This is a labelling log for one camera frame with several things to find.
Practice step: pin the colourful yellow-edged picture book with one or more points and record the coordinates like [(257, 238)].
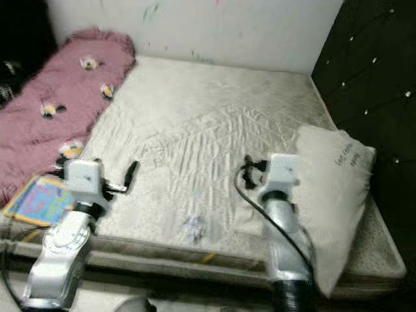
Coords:
[(39, 201)]

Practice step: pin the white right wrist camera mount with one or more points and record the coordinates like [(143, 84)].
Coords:
[(283, 170)]

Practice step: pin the white quilted mattress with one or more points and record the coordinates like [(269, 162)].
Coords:
[(208, 130)]

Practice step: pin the white pillow with tree print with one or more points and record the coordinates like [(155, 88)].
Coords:
[(338, 195)]

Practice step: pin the pink quilt with cartoon print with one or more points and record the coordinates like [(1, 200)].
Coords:
[(39, 130)]

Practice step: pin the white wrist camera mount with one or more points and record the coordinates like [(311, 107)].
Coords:
[(84, 179), (283, 170)]

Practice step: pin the grey left robot leg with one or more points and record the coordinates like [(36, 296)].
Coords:
[(136, 307)]

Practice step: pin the black tufted headboard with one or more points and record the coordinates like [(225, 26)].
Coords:
[(377, 52)]

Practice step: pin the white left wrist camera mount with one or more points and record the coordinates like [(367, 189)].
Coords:
[(84, 179)]

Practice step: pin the grey bed base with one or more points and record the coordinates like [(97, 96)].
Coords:
[(169, 268)]

